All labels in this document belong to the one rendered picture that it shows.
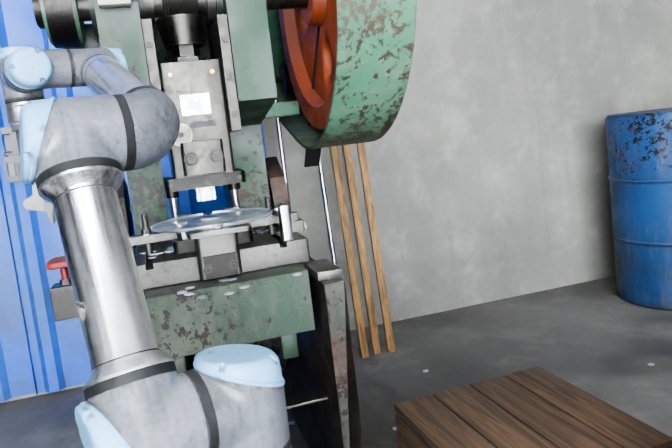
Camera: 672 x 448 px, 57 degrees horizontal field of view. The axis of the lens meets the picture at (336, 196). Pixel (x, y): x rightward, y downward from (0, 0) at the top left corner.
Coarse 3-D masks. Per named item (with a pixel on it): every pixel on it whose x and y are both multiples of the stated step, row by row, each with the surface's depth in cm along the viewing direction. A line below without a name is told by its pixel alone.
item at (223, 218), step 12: (192, 216) 163; (204, 216) 155; (216, 216) 152; (228, 216) 150; (240, 216) 152; (252, 216) 149; (264, 216) 145; (168, 228) 145; (180, 228) 142; (192, 228) 136; (204, 228) 136
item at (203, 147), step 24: (168, 72) 150; (192, 72) 151; (216, 72) 153; (168, 96) 150; (192, 96) 151; (216, 96) 153; (192, 120) 152; (216, 120) 154; (192, 144) 149; (216, 144) 151; (192, 168) 150; (216, 168) 151
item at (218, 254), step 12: (216, 228) 137; (228, 228) 135; (240, 228) 136; (204, 240) 145; (216, 240) 146; (228, 240) 147; (204, 252) 146; (216, 252) 146; (228, 252) 147; (204, 264) 146; (216, 264) 147; (228, 264) 147; (240, 264) 149; (204, 276) 146; (216, 276) 147
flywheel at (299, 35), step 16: (320, 0) 160; (288, 16) 194; (304, 16) 170; (320, 16) 163; (288, 32) 195; (304, 32) 186; (320, 32) 170; (288, 48) 194; (304, 48) 189; (320, 48) 172; (288, 64) 197; (304, 64) 191; (320, 64) 174; (304, 80) 188; (320, 80) 176; (304, 96) 183; (320, 96) 179; (304, 112) 185; (320, 112) 168; (320, 128) 170
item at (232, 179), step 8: (200, 176) 154; (208, 176) 155; (216, 176) 155; (224, 176) 156; (232, 176) 157; (240, 176) 157; (168, 184) 152; (176, 184) 153; (184, 184) 153; (192, 184) 154; (200, 184) 155; (208, 184) 155; (216, 184) 156; (224, 184) 156; (232, 184) 169; (168, 192) 164; (176, 192) 165
